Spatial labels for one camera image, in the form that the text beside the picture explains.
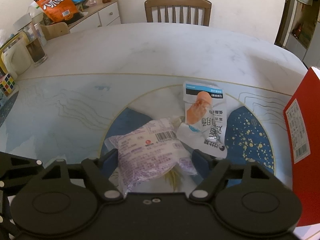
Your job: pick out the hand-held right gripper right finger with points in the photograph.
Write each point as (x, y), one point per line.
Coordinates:
(201, 161)

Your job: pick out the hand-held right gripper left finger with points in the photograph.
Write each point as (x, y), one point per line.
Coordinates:
(110, 161)

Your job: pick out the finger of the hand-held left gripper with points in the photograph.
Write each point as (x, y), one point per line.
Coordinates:
(5, 217)
(25, 166)

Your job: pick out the purple and white packet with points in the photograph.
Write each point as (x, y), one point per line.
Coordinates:
(147, 152)

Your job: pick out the red cardboard shoe box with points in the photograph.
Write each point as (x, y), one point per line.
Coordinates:
(303, 155)

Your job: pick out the white marble desktop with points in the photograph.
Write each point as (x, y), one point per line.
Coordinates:
(160, 50)

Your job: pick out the white orange sausage packet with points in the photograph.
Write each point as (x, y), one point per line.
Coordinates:
(207, 125)

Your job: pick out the printed blue table mat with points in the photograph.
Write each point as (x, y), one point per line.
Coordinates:
(62, 105)

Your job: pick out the colourful puzzle cube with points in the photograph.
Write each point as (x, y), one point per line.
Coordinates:
(6, 85)

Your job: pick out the white and yellow pitcher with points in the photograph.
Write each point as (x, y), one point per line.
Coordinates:
(13, 60)

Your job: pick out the glass cup of dark tea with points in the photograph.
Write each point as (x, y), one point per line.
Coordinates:
(36, 48)

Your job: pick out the light wooden chair back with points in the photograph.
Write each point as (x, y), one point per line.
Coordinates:
(56, 31)

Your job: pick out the white sideboard with knobs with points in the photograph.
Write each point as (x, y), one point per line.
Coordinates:
(105, 15)

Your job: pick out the wooden slat-back chair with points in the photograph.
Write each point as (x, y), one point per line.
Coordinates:
(177, 5)

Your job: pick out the orange snack bag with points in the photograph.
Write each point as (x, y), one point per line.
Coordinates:
(56, 3)

